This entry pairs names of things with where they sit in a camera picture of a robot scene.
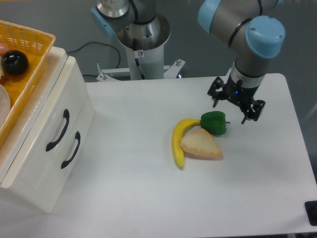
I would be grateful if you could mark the clear plastic container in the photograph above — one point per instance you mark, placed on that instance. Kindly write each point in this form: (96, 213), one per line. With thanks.
(4, 105)

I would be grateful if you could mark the pink toy fruit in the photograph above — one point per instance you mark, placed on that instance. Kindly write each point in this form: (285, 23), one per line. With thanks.
(4, 48)

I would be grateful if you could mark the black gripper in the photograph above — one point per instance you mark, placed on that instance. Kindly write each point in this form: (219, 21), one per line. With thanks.
(235, 92)

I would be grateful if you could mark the yellow toy banana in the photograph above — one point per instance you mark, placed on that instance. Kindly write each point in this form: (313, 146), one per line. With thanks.
(178, 132)

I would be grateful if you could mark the green toy bell pepper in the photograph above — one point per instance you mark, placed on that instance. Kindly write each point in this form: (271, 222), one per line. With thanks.
(214, 122)

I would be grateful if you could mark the black corner object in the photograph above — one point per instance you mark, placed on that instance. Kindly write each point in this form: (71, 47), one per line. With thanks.
(311, 210)

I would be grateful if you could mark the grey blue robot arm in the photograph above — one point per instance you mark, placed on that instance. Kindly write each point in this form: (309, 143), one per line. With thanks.
(240, 24)

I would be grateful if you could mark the white lower drawer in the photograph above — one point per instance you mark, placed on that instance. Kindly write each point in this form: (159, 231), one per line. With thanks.
(42, 166)

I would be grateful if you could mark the white drawer cabinet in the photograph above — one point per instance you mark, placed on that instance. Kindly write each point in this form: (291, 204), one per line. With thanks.
(24, 122)

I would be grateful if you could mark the orange woven basket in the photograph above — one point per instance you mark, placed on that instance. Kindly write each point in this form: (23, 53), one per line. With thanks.
(35, 44)

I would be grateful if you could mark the toy bread slice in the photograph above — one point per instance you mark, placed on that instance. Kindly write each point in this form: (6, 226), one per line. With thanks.
(201, 144)

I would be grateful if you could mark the black toy ball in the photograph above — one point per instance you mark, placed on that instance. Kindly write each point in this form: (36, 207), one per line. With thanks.
(15, 62)

